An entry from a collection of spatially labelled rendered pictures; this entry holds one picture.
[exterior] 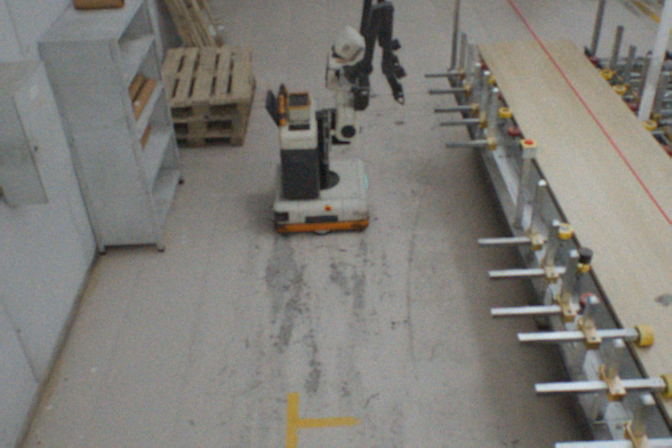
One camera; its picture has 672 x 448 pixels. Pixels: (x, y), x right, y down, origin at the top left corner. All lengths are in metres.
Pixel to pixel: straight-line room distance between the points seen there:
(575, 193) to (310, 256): 1.84
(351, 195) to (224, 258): 0.97
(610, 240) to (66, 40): 3.11
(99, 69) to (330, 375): 2.20
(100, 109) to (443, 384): 2.57
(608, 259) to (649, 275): 0.18
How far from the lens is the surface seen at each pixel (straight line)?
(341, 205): 4.69
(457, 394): 3.85
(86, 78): 4.32
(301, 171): 4.57
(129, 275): 4.79
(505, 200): 4.02
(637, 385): 2.78
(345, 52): 4.37
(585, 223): 3.59
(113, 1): 4.66
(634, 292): 3.25
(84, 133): 4.50
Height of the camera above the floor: 2.95
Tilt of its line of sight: 34 degrees down
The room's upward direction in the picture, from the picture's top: 3 degrees counter-clockwise
